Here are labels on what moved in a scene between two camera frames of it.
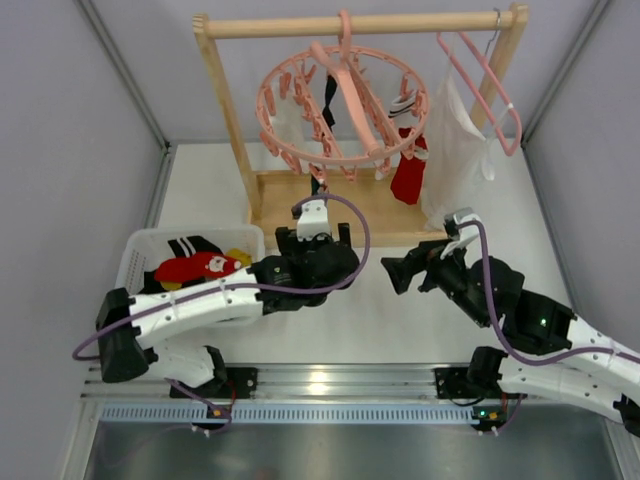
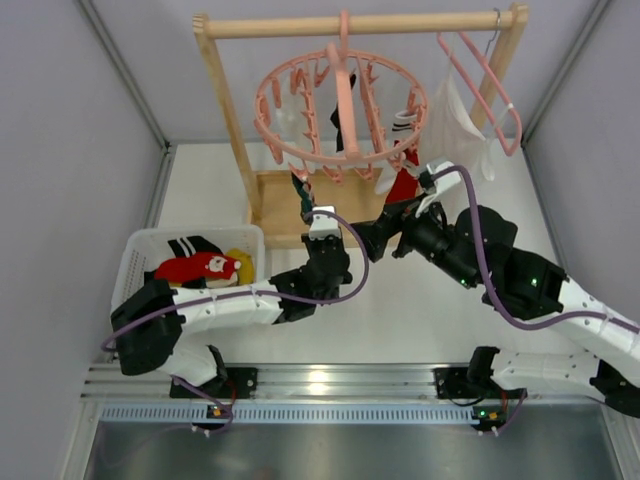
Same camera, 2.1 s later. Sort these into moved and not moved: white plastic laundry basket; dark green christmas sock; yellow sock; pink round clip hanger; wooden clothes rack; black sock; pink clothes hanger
Moved: black sock; dark green christmas sock; pink round clip hanger
Not moved: yellow sock; wooden clothes rack; white plastic laundry basket; pink clothes hanger
